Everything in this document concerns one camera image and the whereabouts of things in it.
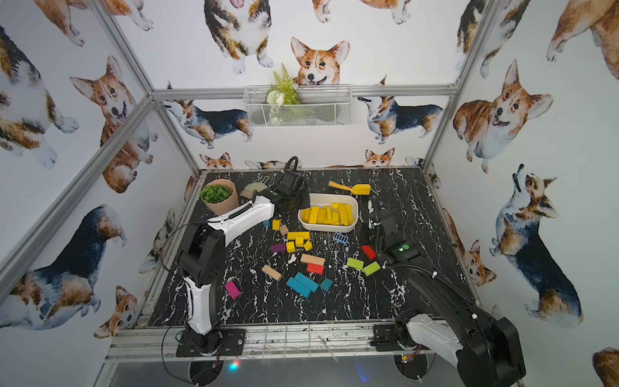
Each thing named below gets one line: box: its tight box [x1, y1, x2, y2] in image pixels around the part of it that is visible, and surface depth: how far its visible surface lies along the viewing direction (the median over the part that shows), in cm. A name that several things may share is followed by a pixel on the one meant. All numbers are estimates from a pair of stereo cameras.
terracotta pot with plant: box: [199, 178, 240, 217], surface depth 98 cm
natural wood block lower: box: [261, 264, 283, 282], surface depth 90 cm
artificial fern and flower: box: [265, 62, 301, 125], surface depth 84 cm
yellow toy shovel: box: [328, 180, 372, 196], surface depth 116 cm
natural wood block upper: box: [300, 253, 326, 267], surface depth 92 cm
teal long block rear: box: [294, 271, 320, 293], surface depth 87 cm
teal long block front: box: [286, 276, 312, 299], surface depth 86 cm
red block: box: [361, 245, 377, 261], surface depth 94 cm
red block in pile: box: [306, 262, 325, 275], surface depth 90 cm
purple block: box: [270, 243, 287, 253], surface depth 95 cm
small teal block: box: [319, 278, 334, 292], surface depth 86 cm
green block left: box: [346, 258, 365, 271], surface depth 92 cm
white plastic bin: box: [298, 193, 359, 233], surface depth 101 cm
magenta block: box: [224, 280, 241, 300], surface depth 85 cm
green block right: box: [362, 261, 382, 277], surface depth 90 cm
